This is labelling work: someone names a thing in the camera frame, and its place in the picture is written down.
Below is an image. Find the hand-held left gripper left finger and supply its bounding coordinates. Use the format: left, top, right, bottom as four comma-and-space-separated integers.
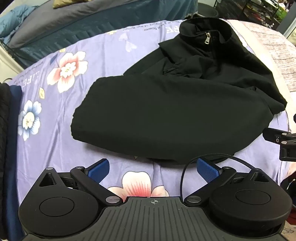
34, 159, 122, 206

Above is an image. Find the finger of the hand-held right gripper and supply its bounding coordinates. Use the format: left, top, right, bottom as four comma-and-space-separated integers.
262, 127, 296, 162

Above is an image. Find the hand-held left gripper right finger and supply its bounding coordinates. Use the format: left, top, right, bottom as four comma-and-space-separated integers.
184, 157, 281, 205

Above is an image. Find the black zip jacket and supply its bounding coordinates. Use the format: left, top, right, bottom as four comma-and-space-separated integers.
70, 19, 288, 165

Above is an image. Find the dark blue bag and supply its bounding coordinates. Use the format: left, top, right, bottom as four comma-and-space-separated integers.
279, 170, 296, 201

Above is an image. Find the floral purple bedsheet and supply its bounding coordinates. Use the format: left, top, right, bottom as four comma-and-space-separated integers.
5, 19, 292, 209

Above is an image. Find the dark blue cloth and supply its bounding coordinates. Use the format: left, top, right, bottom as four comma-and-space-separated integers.
0, 85, 23, 241

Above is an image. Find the grey knit blanket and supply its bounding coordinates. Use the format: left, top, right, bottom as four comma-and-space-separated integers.
243, 21, 296, 93

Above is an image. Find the black knit cloth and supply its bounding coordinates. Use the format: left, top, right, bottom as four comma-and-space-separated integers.
0, 82, 12, 176

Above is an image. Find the olive yellow pillow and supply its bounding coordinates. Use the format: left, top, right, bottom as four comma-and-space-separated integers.
52, 0, 89, 9

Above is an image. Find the blue duvet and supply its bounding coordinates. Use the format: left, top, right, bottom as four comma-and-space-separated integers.
0, 5, 38, 39

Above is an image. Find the black cable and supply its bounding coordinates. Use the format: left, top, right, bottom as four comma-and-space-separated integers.
180, 154, 255, 197

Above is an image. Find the black wire rack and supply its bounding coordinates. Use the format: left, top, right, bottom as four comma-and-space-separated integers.
214, 0, 287, 28

